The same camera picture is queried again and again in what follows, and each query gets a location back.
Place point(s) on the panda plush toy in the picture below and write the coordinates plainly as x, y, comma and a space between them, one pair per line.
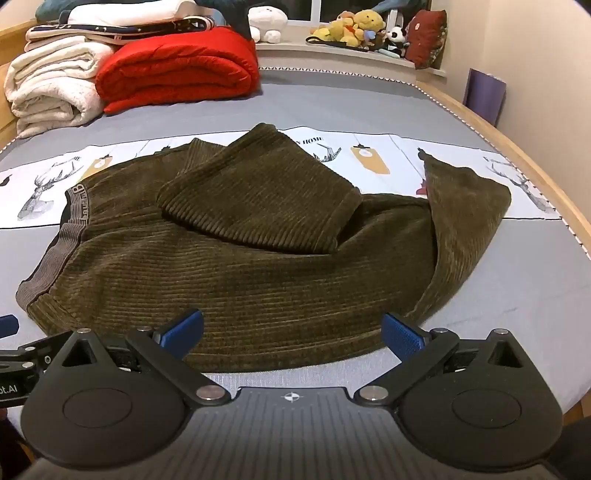
397, 38

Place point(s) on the orange plush toy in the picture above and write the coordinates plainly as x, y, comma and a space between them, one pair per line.
346, 23

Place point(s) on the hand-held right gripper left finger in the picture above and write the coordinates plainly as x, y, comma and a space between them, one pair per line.
184, 328

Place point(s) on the red folded quilt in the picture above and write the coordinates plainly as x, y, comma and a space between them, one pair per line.
184, 69

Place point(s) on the navy patterned folded blanket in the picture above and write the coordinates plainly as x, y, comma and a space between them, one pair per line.
138, 31

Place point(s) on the white plush toy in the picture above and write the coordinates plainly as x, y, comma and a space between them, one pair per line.
268, 21

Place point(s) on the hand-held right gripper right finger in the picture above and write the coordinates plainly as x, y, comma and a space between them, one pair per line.
402, 337

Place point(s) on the white folded fleece blanket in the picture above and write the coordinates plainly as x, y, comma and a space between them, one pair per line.
51, 83

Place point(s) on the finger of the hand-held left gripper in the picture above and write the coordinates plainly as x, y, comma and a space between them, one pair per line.
7, 326
37, 353

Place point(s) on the window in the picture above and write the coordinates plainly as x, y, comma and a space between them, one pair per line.
323, 9

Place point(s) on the wooden bed frame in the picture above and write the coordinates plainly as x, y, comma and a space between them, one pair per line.
561, 201

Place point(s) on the purple board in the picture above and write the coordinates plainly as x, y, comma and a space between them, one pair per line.
485, 97

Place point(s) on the dark teal cloth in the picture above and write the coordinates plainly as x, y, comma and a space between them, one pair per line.
231, 16

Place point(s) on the person's dark clothing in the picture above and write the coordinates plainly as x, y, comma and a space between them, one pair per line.
579, 452

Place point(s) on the small yellow plush toy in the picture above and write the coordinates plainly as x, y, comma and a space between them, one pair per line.
325, 33

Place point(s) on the white pillow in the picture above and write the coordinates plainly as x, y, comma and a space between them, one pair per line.
129, 11

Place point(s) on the white deer printed sheet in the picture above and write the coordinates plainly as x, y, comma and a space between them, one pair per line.
392, 184

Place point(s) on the red cushion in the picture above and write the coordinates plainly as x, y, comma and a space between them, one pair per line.
427, 39

